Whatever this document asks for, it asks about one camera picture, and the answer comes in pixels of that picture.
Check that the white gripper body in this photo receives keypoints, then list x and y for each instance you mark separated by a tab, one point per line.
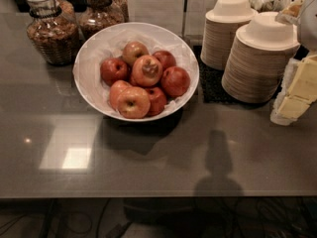
309	25

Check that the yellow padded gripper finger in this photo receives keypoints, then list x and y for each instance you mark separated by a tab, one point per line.
298	91

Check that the front yellow red apple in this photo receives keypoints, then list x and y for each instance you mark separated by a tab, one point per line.
133	103

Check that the back yellowish red apple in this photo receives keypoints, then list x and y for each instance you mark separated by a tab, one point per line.
132	51

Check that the white bowl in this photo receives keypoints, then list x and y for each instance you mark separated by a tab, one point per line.
109	43

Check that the front stack paper bowls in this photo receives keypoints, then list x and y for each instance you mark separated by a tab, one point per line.
258	57

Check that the stack paper bowls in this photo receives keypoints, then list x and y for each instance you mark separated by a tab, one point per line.
258	57
221	24

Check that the rear stack paper bowls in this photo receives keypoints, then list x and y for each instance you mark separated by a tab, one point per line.
221	24

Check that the black mat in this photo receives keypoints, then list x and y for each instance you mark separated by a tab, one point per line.
210	81

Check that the white paper sign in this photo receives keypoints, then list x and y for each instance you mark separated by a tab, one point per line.
165	13

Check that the middle glass granola jar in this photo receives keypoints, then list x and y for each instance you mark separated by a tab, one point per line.
99	14

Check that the glass granola jar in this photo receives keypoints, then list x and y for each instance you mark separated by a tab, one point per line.
99	14
53	33

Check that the left glass granola jar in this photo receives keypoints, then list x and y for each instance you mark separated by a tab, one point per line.
53	33

